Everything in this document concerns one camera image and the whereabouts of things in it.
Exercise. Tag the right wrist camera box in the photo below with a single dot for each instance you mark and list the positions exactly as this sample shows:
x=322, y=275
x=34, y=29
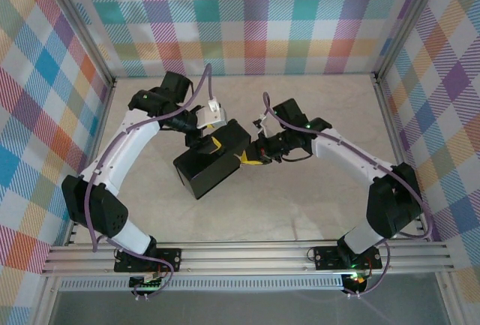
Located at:
x=262, y=124

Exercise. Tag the aluminium frame post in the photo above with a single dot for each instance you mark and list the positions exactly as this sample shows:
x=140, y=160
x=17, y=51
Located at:
x=412, y=17
x=75, y=24

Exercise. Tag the aluminium mounting rail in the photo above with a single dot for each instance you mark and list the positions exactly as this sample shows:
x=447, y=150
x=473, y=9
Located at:
x=243, y=255

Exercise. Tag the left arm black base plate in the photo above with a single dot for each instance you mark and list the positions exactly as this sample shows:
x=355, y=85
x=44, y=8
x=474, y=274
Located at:
x=168, y=259

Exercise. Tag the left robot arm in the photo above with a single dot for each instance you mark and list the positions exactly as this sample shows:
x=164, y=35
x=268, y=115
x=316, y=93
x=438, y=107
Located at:
x=123, y=152

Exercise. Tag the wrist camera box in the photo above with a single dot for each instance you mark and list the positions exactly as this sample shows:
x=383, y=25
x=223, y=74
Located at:
x=262, y=124
x=212, y=118

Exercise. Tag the starry night painted box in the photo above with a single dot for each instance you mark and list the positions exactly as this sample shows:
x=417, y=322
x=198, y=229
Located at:
x=210, y=167

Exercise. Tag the green controller board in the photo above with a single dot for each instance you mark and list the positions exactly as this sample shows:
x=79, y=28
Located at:
x=144, y=283

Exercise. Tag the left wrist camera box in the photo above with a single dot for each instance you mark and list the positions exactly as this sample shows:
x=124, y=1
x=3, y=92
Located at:
x=212, y=118

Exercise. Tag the aluminium side rail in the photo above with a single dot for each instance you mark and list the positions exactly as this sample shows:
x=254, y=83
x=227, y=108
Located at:
x=103, y=122
x=393, y=141

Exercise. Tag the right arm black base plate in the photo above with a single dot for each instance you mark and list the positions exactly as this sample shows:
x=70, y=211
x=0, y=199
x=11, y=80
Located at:
x=326, y=257

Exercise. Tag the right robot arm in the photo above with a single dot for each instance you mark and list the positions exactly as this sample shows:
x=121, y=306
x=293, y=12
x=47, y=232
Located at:
x=348, y=152

